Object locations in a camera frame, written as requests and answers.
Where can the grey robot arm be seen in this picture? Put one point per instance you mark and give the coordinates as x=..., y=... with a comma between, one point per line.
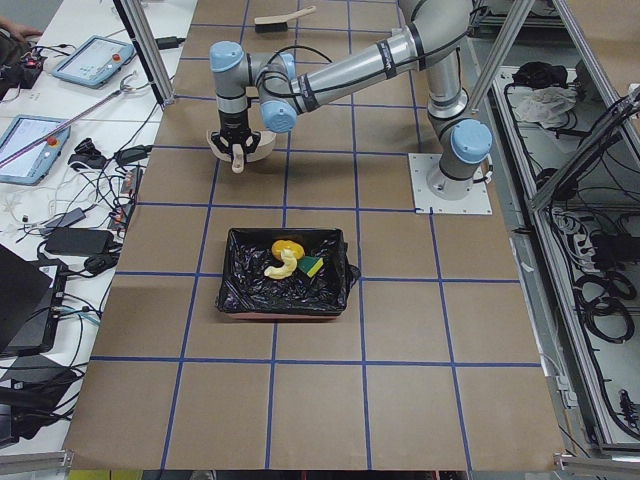
x=260, y=95

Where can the white crumpled cloth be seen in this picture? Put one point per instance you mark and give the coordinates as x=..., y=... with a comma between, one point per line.
x=548, y=107

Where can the black laptop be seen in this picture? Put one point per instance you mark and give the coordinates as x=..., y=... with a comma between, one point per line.
x=31, y=297

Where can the far teach pendant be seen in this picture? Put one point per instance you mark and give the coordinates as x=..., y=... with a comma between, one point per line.
x=94, y=62

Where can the black power adapter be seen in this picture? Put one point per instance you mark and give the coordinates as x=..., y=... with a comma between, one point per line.
x=78, y=241

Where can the aluminium frame post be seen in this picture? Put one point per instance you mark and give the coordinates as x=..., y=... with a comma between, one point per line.
x=139, y=31

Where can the yellow green sponge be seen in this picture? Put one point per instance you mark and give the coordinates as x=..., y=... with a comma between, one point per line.
x=310, y=265

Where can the toy croissant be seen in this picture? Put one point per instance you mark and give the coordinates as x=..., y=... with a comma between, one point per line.
x=285, y=270

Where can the black lined trash bin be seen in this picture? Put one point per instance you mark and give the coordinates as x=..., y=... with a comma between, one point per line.
x=245, y=293

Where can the near teach pendant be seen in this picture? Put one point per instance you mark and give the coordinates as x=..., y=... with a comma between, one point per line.
x=30, y=169

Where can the teach pendant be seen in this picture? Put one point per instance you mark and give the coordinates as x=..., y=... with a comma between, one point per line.
x=30, y=169
x=94, y=62

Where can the long reacher grabber tool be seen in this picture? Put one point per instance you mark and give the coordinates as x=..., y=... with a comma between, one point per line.
x=65, y=122

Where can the beige hand brush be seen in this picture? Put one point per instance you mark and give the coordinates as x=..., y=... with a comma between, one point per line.
x=280, y=23

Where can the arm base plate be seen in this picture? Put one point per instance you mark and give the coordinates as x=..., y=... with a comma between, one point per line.
x=434, y=193

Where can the beige plastic dustpan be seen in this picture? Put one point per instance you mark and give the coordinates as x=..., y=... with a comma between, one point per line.
x=238, y=153

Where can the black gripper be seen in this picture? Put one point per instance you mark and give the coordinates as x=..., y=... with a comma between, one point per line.
x=233, y=126

